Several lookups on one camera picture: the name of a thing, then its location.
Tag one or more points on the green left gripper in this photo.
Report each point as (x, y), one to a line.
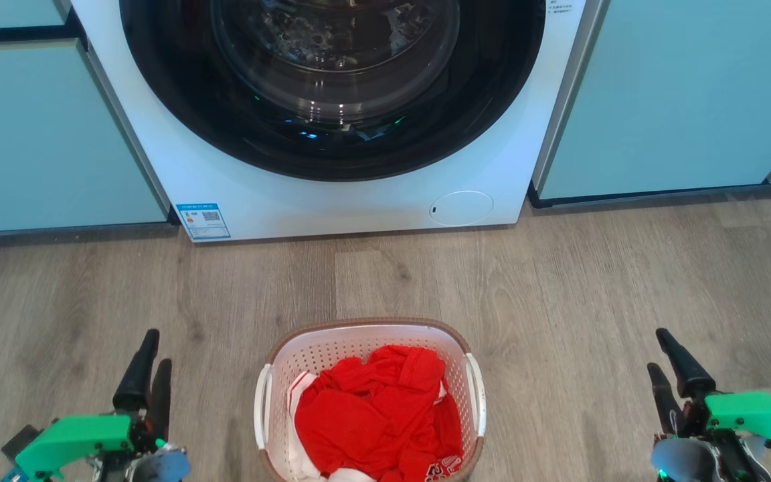
(77, 442)

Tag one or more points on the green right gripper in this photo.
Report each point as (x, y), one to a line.
(747, 428)

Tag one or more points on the white perforated laundry basket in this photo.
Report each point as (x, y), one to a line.
(332, 351)

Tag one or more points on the blue energy label sticker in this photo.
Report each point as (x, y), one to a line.
(203, 221)

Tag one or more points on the red mesh garment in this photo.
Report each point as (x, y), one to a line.
(379, 415)

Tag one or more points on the large pale teal cabinet door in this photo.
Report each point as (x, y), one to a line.
(44, 140)

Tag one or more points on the round white filter cover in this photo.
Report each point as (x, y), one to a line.
(461, 207)

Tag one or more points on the white front-load washing machine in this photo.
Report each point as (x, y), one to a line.
(359, 204)

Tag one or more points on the tall pale teal cabinet panel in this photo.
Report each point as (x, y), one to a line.
(680, 94)

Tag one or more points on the black round washer door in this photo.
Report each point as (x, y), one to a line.
(332, 87)

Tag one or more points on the pale teal cabinet drawer front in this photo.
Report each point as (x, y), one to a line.
(7, 12)

